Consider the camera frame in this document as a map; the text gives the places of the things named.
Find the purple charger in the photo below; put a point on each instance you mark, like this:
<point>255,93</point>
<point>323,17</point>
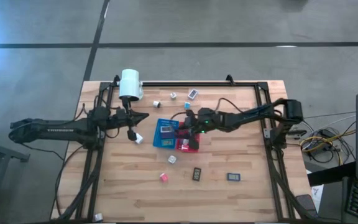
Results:
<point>185,142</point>

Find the white cube charger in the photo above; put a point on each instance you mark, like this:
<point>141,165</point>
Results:
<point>140,139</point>

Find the black aluminium table frame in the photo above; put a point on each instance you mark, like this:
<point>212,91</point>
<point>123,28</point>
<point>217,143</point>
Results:
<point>182,84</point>

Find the blue plastic basket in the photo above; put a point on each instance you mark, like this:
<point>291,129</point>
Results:
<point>157,143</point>

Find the pink rimmed white charger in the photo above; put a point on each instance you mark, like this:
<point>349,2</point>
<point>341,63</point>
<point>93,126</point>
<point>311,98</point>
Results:
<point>163,178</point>

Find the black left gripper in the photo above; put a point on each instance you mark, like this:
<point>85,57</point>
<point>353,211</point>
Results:
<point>118,118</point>

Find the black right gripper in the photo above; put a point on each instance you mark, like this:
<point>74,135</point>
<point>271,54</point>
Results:
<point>207,119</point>

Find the teal charger with prongs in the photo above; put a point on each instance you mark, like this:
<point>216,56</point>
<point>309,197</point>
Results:
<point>172,159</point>

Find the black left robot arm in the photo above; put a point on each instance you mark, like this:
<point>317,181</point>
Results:
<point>51,132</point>

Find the red plastic basket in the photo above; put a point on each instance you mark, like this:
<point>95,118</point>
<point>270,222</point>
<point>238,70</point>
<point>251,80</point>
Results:
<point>180,136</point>

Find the black flat bar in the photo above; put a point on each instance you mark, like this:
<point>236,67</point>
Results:
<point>331,174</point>

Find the white paper sheet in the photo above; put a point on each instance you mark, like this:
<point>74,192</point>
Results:
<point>318,194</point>

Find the blue digital clock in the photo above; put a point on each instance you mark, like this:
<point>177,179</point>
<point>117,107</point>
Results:
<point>233,177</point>

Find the small white plastic part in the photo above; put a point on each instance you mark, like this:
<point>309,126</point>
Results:
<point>98,217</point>

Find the black digital clock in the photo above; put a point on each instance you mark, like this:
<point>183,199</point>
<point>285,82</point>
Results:
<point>196,174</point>

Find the light blue charger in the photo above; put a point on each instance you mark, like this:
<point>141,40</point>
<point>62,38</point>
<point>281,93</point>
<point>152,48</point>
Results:
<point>187,105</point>

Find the white cylindrical lamp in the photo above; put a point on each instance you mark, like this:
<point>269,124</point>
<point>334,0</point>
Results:
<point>130,84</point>

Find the grey metal desk leg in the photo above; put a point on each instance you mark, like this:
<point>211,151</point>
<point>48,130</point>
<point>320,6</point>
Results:
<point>2,153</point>

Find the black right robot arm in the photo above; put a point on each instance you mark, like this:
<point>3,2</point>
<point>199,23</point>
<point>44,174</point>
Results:
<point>247,116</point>

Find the dark smartphone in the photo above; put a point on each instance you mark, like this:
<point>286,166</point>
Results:
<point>306,203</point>

